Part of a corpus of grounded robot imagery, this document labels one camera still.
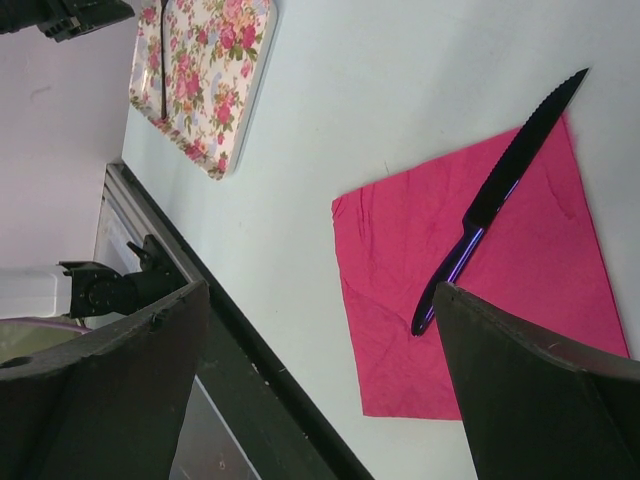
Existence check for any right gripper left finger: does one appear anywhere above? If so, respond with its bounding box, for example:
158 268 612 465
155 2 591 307
1 281 209 479

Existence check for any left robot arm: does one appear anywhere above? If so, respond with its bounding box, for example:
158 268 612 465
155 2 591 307
1 1 186 333

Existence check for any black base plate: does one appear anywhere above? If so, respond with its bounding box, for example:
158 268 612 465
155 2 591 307
104 163 371 479

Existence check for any floral tray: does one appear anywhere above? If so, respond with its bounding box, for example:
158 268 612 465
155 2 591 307
129 1 278 180

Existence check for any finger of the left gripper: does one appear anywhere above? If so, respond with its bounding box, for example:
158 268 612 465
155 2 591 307
1 0 135 43

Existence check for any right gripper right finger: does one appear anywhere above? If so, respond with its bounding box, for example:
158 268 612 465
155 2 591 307
434 283 639 479

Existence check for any pink paper napkin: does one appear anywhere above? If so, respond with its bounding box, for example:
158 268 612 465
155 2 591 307
332 118 629 420

